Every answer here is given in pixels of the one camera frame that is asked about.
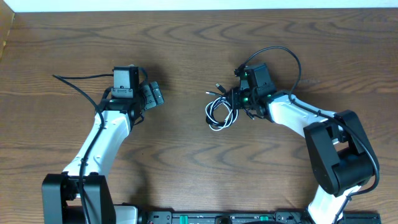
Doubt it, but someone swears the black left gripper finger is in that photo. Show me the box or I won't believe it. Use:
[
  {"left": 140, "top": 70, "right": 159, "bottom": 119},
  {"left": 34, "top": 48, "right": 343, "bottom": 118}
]
[
  {"left": 141, "top": 85, "right": 157, "bottom": 110},
  {"left": 150, "top": 82, "right": 164, "bottom": 105}
]

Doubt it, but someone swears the white USB cable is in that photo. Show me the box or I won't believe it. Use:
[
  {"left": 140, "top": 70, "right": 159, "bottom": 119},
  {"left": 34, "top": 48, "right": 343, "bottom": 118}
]
[{"left": 205, "top": 95, "right": 239, "bottom": 131}]

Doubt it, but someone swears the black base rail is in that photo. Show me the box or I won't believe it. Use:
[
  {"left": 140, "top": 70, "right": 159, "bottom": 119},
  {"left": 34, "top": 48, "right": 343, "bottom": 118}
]
[{"left": 136, "top": 210, "right": 382, "bottom": 224}]

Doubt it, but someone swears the black camera cable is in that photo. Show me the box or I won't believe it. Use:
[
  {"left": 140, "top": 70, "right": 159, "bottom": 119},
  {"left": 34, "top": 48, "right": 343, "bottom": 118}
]
[
  {"left": 234, "top": 45, "right": 381, "bottom": 224},
  {"left": 52, "top": 73, "right": 114, "bottom": 224}
]

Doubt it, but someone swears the black right camera cable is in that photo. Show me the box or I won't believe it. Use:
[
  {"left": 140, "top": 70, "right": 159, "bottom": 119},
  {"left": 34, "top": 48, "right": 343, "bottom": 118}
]
[{"left": 234, "top": 45, "right": 381, "bottom": 224}]

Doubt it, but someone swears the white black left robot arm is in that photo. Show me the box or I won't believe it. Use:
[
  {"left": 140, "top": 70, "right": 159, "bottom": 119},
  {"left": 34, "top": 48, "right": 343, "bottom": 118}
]
[{"left": 42, "top": 65, "right": 164, "bottom": 223}]

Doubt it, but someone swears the black left camera cable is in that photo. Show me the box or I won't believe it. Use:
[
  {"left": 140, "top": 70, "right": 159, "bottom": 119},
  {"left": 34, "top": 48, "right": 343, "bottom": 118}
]
[{"left": 52, "top": 73, "right": 114, "bottom": 224}]

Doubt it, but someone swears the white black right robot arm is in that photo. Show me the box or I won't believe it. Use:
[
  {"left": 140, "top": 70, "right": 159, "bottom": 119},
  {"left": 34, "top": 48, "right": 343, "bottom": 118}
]
[{"left": 229, "top": 81, "right": 380, "bottom": 223}]

